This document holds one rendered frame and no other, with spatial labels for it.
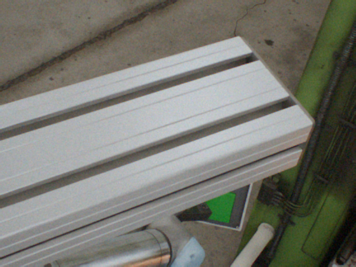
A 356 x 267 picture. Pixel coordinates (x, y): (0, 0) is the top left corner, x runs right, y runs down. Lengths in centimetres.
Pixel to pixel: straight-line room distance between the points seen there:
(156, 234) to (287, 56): 246
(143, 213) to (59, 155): 6
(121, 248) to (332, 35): 71
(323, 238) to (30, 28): 201
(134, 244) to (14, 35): 242
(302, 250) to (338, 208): 24
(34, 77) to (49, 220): 295
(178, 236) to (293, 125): 86
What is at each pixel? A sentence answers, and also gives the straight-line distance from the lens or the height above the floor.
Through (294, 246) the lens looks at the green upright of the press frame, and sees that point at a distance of 215.
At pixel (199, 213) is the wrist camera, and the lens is 158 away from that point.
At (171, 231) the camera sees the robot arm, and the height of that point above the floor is 128.
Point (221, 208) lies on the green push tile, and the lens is 168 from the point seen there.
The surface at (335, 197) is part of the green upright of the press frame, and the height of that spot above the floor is 90.
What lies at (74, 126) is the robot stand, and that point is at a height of 203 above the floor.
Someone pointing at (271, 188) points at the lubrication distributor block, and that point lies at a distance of 197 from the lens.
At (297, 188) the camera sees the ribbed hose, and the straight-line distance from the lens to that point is 194.
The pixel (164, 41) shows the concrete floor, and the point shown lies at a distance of 357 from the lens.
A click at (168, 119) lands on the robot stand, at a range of 44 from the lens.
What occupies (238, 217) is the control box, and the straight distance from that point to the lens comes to 170.
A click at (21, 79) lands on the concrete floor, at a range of 333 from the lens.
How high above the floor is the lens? 236
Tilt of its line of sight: 48 degrees down
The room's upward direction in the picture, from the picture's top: 11 degrees clockwise
